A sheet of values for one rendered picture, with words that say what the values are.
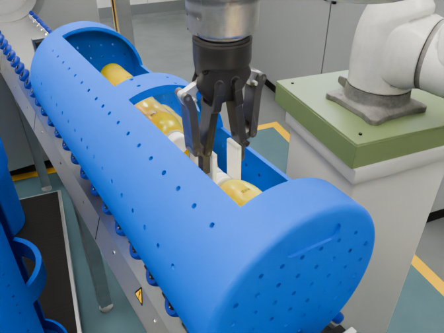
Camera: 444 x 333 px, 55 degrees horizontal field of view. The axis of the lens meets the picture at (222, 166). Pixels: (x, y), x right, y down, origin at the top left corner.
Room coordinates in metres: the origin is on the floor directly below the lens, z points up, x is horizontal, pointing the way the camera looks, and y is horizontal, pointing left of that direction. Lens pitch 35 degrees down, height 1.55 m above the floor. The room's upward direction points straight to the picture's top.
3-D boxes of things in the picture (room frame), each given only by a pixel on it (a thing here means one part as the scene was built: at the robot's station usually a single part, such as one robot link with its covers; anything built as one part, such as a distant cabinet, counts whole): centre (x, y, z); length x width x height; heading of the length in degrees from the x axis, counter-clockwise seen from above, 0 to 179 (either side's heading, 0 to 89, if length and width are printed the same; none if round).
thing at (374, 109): (1.00, -0.38, 1.09); 0.22 x 0.18 x 0.06; 28
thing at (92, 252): (1.17, 0.50, 0.31); 0.06 x 0.06 x 0.63; 33
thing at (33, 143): (1.99, 1.03, 0.31); 0.06 x 0.06 x 0.63; 33
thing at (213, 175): (0.52, 0.02, 1.18); 0.03 x 0.01 x 0.07; 33
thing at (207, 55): (0.53, 0.00, 1.34); 0.08 x 0.07 x 0.09; 123
